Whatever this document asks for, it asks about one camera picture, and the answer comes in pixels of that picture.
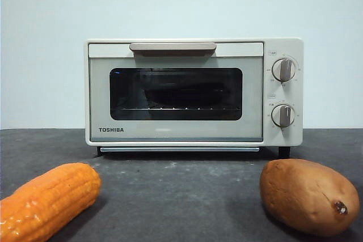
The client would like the dark purple eggplant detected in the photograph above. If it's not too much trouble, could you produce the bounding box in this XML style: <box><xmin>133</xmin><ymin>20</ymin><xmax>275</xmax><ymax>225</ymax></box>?
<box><xmin>143</xmin><ymin>80</ymin><xmax>229</xmax><ymax>108</ymax></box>

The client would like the beige oven door handle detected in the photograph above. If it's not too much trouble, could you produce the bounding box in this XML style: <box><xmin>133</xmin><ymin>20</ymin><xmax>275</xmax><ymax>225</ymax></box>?
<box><xmin>129</xmin><ymin>42</ymin><xmax>217</xmax><ymax>57</ymax></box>

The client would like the glass oven door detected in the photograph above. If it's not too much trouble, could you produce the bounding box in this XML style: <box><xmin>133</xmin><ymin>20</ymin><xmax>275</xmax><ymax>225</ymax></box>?
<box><xmin>88</xmin><ymin>42</ymin><xmax>264</xmax><ymax>143</ymax></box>

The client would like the metal oven crumb tray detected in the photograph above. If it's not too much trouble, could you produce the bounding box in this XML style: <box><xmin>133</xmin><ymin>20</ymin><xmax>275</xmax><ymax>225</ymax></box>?
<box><xmin>99</xmin><ymin>147</ymin><xmax>260</xmax><ymax>152</ymax></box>

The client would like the cream oven control knob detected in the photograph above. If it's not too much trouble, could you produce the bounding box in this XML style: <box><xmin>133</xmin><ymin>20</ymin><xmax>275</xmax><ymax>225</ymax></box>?
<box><xmin>272</xmin><ymin>58</ymin><xmax>297</xmax><ymax>83</ymax></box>
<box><xmin>271</xmin><ymin>104</ymin><xmax>296</xmax><ymax>128</ymax></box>

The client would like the cream Toshiba toaster oven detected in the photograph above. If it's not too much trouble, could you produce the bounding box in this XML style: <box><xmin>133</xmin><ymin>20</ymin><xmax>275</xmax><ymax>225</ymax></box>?
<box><xmin>84</xmin><ymin>37</ymin><xmax>304</xmax><ymax>159</ymax></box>

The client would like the brown sweet potato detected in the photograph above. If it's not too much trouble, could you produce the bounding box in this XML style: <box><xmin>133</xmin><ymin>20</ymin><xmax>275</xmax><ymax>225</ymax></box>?
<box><xmin>260</xmin><ymin>159</ymin><xmax>360</xmax><ymax>237</ymax></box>

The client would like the orange corn cob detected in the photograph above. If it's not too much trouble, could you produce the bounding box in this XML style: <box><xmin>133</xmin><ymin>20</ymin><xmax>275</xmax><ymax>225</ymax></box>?
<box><xmin>0</xmin><ymin>162</ymin><xmax>102</xmax><ymax>242</ymax></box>

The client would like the wire oven rack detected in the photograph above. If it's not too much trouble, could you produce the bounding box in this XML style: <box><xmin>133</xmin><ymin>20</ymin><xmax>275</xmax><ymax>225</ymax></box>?
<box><xmin>120</xmin><ymin>107</ymin><xmax>241</xmax><ymax>112</ymax></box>

